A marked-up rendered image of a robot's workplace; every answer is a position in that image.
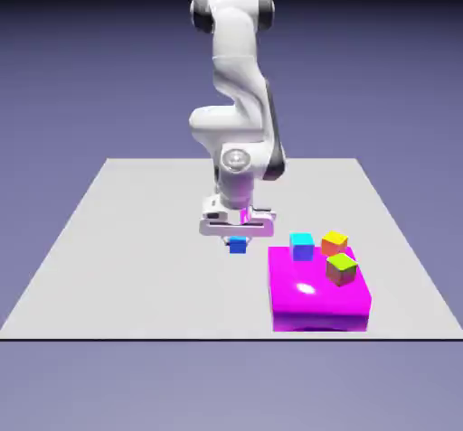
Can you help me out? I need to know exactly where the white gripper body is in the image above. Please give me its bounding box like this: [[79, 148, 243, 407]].
[[198, 207, 277, 239]]

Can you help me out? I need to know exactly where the large magenta box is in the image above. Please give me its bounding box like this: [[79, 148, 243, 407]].
[[268, 245, 373, 333]]

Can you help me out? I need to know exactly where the small olive green cube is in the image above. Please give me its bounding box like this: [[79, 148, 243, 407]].
[[325, 252, 359, 287]]

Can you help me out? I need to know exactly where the small orange cube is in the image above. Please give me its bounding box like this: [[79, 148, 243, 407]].
[[320, 230, 349, 258]]

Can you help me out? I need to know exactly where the small cyan cube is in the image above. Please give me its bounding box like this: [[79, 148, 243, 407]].
[[288, 232, 315, 262]]

